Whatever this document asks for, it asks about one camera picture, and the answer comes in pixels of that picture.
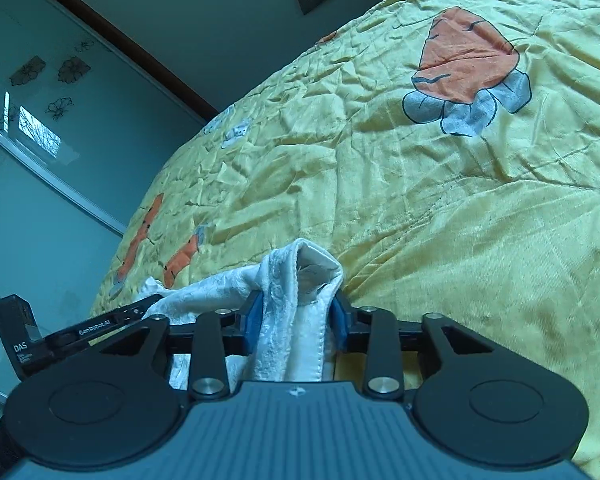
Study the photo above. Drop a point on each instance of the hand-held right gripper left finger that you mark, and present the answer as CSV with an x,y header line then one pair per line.
x,y
252,327

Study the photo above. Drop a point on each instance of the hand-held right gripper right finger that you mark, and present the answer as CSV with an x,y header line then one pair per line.
x,y
339,325

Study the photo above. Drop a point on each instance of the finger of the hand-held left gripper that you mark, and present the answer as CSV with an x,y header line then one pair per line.
x,y
142,306

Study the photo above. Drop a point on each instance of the white embossed pillowcase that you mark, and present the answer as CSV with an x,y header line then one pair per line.
x,y
285,340

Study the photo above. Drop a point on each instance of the yellow carrot print blanket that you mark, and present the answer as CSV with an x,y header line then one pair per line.
x,y
430,200

